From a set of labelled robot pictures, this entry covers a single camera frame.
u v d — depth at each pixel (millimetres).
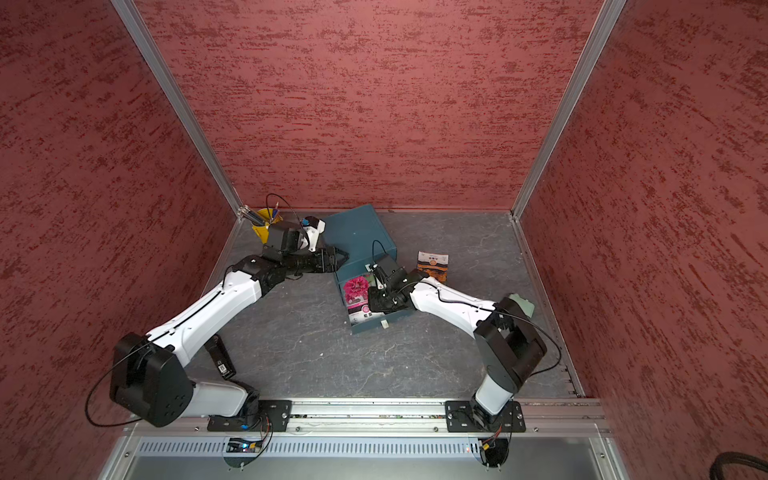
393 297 654
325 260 721
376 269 683
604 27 728
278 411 744
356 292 874
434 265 1043
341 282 874
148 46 763
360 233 857
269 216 1059
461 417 737
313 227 737
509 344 447
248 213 983
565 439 769
